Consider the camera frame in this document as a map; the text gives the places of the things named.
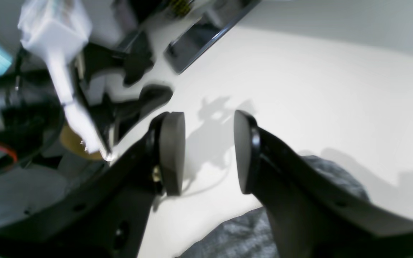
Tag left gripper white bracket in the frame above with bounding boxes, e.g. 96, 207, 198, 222
18, 0, 174, 162

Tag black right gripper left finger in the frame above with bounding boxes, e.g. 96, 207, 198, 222
0, 112, 185, 258

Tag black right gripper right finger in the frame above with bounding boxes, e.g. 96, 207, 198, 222
234, 110, 413, 258

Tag grey long-sleeve T-shirt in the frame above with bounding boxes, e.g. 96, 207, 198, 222
174, 155, 370, 258

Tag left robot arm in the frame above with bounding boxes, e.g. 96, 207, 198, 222
0, 0, 173, 173

